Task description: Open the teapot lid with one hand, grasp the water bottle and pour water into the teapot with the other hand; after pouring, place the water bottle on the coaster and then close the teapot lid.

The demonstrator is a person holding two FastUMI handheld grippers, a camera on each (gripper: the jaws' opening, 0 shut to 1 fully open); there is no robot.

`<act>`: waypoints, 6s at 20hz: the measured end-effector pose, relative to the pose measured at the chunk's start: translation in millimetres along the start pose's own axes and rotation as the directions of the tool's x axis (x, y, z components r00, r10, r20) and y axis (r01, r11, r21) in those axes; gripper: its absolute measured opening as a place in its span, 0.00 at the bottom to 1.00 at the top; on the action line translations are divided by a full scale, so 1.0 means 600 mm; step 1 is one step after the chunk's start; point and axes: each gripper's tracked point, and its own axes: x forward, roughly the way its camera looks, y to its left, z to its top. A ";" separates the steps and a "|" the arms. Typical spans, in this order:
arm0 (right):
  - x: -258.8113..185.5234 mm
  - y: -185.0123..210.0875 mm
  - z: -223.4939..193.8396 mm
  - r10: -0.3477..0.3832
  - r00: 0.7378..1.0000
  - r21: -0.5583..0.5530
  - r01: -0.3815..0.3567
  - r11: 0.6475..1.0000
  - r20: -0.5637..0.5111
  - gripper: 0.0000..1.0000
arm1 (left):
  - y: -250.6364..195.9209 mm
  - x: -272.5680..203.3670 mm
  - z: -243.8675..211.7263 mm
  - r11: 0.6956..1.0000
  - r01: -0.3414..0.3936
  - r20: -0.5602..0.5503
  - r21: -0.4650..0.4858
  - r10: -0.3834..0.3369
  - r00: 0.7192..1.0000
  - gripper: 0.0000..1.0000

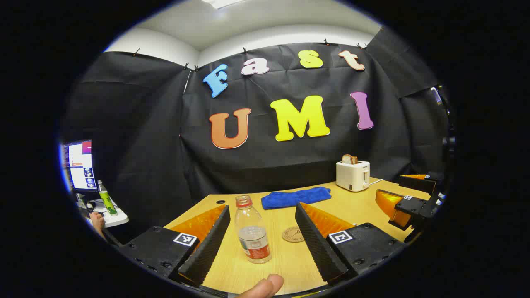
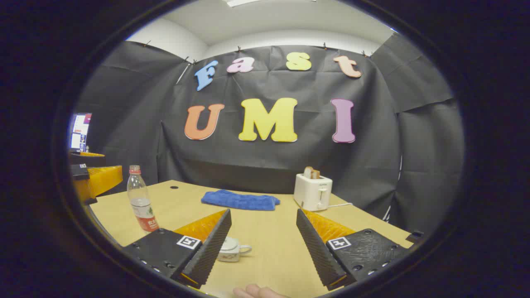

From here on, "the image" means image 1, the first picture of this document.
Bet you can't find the white toaster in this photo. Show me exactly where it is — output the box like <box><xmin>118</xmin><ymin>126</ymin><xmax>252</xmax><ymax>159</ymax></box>
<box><xmin>336</xmin><ymin>160</ymin><xmax>370</xmax><ymax>192</ymax></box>

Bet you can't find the ceiling light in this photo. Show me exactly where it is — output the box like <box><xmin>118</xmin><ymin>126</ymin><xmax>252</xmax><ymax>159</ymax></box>
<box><xmin>202</xmin><ymin>0</ymin><xmax>246</xmax><ymax>10</ymax></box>

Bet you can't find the black backdrop cloth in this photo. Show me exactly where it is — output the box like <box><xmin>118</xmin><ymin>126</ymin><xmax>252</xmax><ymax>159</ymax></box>
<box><xmin>62</xmin><ymin>27</ymin><xmax>452</xmax><ymax>232</ymax></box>

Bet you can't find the green drink bottle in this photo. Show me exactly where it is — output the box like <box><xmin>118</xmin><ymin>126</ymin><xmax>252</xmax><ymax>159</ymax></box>
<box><xmin>98</xmin><ymin>180</ymin><xmax>118</xmax><ymax>216</ymax></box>

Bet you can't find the round cork coaster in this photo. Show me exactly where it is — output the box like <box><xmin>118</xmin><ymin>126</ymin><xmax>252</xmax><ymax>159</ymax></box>
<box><xmin>282</xmin><ymin>226</ymin><xmax>306</xmax><ymax>243</ymax></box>

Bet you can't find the white side desk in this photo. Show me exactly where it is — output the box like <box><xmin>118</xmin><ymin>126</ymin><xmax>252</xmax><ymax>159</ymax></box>
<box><xmin>77</xmin><ymin>199</ymin><xmax>130</xmax><ymax>228</ymax></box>

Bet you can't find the computer monitor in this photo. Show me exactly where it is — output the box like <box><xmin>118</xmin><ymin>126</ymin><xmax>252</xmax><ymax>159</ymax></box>
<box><xmin>61</xmin><ymin>140</ymin><xmax>98</xmax><ymax>192</ymax></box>

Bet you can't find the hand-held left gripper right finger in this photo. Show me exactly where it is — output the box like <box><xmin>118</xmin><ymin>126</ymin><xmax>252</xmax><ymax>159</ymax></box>
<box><xmin>295</xmin><ymin>202</ymin><xmax>408</xmax><ymax>285</ymax></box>

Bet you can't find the clear plastic water bottle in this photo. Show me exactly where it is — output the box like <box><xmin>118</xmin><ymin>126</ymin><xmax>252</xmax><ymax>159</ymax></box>
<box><xmin>234</xmin><ymin>195</ymin><xmax>272</xmax><ymax>264</ymax></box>

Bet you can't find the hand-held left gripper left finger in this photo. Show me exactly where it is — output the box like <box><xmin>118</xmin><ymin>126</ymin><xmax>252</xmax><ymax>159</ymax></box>
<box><xmin>118</xmin><ymin>204</ymin><xmax>231</xmax><ymax>288</ymax></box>

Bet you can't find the blue towel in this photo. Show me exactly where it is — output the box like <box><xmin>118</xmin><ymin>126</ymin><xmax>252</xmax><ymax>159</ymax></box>
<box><xmin>261</xmin><ymin>187</ymin><xmax>332</xmax><ymax>210</ymax></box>

